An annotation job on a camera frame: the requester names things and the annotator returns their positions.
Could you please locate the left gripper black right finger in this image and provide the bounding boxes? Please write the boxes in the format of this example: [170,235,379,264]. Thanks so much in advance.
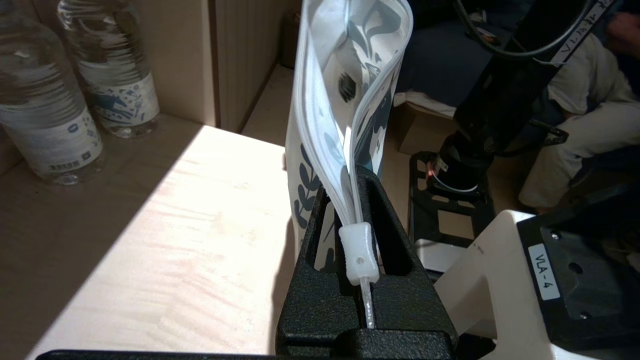
[355,165,458,353]

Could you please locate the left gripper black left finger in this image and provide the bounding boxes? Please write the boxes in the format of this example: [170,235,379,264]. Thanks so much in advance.
[276,185,363,351]

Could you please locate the white horse-print zip pouch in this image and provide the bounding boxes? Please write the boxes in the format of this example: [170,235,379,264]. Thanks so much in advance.
[285,0,415,328]

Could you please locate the black white robot base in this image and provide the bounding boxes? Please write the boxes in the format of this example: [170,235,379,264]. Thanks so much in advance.
[407,0,640,360]

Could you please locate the brown cardboard box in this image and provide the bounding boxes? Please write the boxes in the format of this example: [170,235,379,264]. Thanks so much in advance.
[397,102,458,157]

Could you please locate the seated person beige trousers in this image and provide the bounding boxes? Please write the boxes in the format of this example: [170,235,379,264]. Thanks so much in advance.
[520,10,640,216]

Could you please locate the dark blue fabric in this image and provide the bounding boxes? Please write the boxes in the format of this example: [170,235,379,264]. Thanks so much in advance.
[395,0,501,108]

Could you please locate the small clear water bottle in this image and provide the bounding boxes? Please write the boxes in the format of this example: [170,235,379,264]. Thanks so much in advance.
[56,0,161,139]
[0,0,106,186]

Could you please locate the black cable white tag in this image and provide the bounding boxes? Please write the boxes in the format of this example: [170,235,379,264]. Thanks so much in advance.
[452,0,618,66]

